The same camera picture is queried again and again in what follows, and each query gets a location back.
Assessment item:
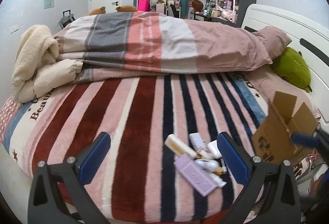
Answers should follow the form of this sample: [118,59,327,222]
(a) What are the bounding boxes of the pink pillow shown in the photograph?
[253,26,292,60]

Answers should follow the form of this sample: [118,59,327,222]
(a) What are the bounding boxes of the purple flat box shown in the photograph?
[173,154,218,197]

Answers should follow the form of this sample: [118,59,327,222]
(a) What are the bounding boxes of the green plush toy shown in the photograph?
[271,47,312,93]

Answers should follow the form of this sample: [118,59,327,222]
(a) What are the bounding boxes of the black suitcase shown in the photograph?
[58,10,75,29]

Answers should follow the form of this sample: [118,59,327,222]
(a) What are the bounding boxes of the striped plush blanket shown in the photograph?
[0,72,322,223]

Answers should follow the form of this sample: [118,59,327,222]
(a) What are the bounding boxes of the white rectangular power bank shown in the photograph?
[207,141,222,160]

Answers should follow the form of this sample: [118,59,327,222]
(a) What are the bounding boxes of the white bed headboard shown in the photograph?
[241,4,328,129]

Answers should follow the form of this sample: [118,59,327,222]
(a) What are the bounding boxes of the plaid pink grey duvet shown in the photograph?
[53,11,292,83]

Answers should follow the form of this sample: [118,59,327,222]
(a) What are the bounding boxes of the cream fleece blanket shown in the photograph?
[12,25,83,103]

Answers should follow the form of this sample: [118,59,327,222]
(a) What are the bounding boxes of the brown teddy bear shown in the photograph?
[89,7,106,15]

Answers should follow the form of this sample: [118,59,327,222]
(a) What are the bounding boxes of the bright pink bag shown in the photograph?
[137,0,150,12]

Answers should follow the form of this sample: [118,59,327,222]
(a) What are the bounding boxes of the brown cardboard box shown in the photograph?
[251,91,318,164]

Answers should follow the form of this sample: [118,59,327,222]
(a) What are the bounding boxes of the white card reader hub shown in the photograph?
[189,133,206,152]

